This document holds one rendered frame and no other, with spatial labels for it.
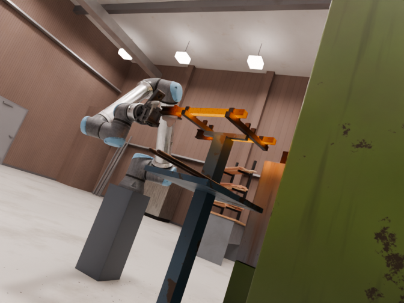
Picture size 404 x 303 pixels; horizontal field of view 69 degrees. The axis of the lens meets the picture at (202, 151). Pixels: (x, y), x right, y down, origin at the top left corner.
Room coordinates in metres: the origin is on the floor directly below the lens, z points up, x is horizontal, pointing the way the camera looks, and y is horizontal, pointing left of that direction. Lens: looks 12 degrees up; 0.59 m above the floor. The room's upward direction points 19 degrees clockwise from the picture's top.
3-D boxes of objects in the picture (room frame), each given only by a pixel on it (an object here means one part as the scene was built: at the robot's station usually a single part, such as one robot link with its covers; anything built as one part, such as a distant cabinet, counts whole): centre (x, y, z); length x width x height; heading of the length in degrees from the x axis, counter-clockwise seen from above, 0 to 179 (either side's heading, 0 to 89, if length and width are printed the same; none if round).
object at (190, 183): (1.12, -0.07, 0.69); 0.40 x 0.30 x 0.02; 139
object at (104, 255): (2.15, 0.39, 0.30); 0.22 x 0.22 x 0.60; 62
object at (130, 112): (1.32, 0.34, 0.94); 0.10 x 0.05 x 0.09; 138
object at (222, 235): (5.36, -0.80, 0.36); 1.35 x 0.70 x 0.72; 157
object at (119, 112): (1.38, 0.41, 0.94); 0.12 x 0.09 x 0.10; 48
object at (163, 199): (10.98, 1.04, 0.98); 1.53 x 1.17 x 1.97; 62
